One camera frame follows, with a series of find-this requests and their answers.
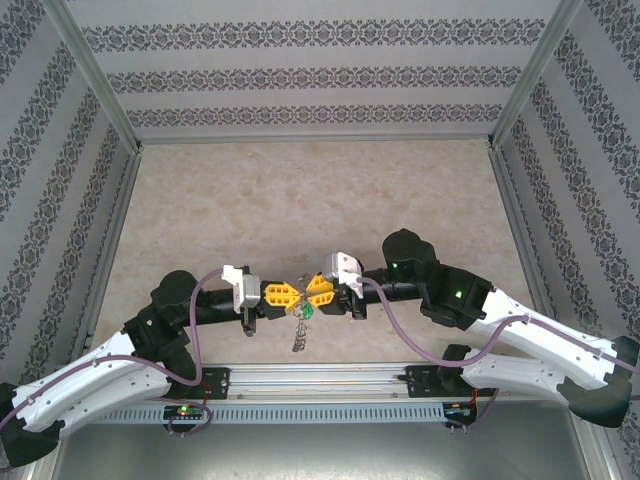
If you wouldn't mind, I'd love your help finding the left controller board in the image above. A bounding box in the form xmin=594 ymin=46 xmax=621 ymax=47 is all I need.
xmin=163 ymin=404 xmax=207 ymax=426

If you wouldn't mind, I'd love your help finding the controller board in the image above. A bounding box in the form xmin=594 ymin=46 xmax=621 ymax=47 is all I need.
xmin=163 ymin=404 xmax=207 ymax=426
xmin=442 ymin=401 xmax=479 ymax=426

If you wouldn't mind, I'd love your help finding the right controller board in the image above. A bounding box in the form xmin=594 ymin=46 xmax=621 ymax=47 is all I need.
xmin=442 ymin=401 xmax=479 ymax=426

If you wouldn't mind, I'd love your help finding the sheet metal tray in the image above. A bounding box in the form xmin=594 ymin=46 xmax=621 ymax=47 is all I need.
xmin=49 ymin=399 xmax=612 ymax=480

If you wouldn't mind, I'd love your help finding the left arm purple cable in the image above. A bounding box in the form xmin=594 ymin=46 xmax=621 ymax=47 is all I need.
xmin=0 ymin=268 xmax=226 ymax=437

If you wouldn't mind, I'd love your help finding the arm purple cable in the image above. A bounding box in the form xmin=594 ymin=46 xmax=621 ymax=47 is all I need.
xmin=0 ymin=268 xmax=226 ymax=437
xmin=357 ymin=277 xmax=640 ymax=434

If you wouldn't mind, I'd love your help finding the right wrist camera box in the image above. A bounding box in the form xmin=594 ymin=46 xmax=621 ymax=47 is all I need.
xmin=322 ymin=252 xmax=365 ymax=296

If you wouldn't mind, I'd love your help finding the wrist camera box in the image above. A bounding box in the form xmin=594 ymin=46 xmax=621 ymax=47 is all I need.
xmin=221 ymin=263 xmax=262 ymax=309
xmin=322 ymin=252 xmax=365 ymax=296

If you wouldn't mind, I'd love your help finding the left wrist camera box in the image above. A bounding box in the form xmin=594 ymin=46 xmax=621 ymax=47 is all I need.
xmin=221 ymin=263 xmax=262 ymax=309

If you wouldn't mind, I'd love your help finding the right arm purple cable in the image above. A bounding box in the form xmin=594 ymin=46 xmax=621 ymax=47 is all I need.
xmin=357 ymin=277 xmax=640 ymax=434

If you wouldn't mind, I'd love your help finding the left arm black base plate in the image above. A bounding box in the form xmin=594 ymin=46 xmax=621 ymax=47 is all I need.
xmin=197 ymin=367 xmax=231 ymax=401

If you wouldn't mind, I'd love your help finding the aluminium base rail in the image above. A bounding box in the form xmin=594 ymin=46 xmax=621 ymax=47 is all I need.
xmin=49 ymin=362 xmax=586 ymax=401

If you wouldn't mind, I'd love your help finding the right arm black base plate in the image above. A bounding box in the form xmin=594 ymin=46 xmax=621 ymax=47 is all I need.
xmin=405 ymin=364 xmax=501 ymax=399

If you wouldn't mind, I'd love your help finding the slotted grey cable duct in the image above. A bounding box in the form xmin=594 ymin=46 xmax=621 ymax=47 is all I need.
xmin=92 ymin=402 xmax=446 ymax=425

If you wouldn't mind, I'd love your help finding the aluminium side floor rail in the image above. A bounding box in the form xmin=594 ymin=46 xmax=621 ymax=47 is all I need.
xmin=69 ymin=148 xmax=145 ymax=362
xmin=488 ymin=147 xmax=570 ymax=331

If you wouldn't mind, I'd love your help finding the aluminium frame post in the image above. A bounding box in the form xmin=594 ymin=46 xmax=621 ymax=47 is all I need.
xmin=485 ymin=0 xmax=584 ymax=150
xmin=42 ymin=0 xmax=145 ymax=151

